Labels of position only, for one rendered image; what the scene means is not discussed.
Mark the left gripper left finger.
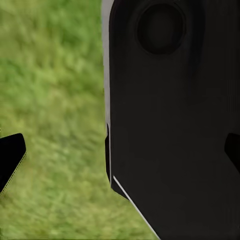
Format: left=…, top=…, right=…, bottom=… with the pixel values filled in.
left=0, top=133, right=26, bottom=193

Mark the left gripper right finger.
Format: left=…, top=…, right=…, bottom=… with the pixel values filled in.
left=224, top=132, right=240, bottom=173

